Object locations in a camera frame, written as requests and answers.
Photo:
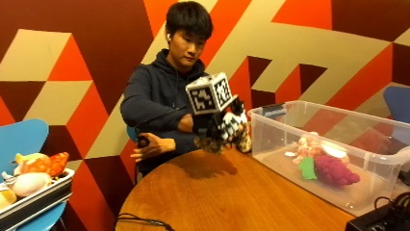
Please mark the small black object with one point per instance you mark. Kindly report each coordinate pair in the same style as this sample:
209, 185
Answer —
143, 141

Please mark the spotted and checkered plush toy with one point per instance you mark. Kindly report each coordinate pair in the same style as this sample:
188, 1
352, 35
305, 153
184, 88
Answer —
232, 126

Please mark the white cube with black markers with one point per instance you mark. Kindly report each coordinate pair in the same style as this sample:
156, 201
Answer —
209, 94

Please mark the clear plastic storage bin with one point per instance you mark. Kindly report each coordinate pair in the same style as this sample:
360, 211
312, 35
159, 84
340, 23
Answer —
277, 131

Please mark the the person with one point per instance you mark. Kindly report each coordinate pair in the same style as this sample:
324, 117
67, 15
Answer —
158, 96

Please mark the pink plush toy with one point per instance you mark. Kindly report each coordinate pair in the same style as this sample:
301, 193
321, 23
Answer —
308, 148

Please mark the orange plush toy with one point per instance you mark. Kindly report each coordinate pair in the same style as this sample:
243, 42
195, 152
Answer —
50, 163

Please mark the green plush leaf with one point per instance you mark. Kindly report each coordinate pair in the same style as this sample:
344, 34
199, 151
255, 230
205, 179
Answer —
308, 168

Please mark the white round plush piece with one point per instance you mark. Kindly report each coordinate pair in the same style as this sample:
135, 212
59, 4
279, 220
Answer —
335, 151

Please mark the white earbud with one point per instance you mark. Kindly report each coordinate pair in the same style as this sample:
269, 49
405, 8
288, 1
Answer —
168, 36

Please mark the white round plush toy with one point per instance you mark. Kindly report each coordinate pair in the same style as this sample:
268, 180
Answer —
30, 183

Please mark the white and black tray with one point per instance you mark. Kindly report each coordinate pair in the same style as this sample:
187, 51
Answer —
36, 199

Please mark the blue chair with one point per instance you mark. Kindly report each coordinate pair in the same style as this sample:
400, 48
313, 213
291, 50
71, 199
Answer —
22, 136

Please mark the purple grape plush toy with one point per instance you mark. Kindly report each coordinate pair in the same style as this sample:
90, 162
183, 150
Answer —
335, 171

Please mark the pale yellow plush toy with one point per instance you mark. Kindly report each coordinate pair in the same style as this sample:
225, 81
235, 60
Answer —
6, 198

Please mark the black electronic device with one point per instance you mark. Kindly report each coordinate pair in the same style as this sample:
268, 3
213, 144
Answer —
380, 219

